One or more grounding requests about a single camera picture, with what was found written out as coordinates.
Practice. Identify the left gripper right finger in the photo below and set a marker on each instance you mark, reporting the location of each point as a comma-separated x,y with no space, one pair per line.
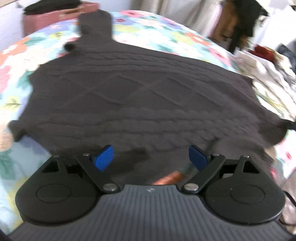
219,175

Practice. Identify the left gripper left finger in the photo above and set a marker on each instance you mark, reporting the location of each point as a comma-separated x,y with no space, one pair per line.
90,167

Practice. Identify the dark brown knit sweater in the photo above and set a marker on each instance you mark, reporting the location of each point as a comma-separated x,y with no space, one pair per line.
149,105

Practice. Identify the white comforter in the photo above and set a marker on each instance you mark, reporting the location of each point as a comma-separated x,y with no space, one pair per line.
269,85

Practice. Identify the red garment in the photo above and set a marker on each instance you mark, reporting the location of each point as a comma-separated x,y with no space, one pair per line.
263,53

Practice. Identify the brown hanging garment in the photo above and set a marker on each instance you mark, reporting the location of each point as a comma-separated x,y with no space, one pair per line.
230,25

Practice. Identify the grey knit garment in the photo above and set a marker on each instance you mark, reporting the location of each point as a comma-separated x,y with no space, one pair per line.
285,51

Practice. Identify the floral quilted bedspread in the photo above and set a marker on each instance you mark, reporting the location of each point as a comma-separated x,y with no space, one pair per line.
20,160

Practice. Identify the pink ribbed suitcase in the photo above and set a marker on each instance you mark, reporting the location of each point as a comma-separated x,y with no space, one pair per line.
32,23

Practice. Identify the black hanging garment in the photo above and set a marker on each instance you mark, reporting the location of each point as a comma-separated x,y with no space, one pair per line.
247,11

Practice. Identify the black folded garment on suitcase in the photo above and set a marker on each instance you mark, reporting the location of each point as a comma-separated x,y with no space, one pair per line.
46,6

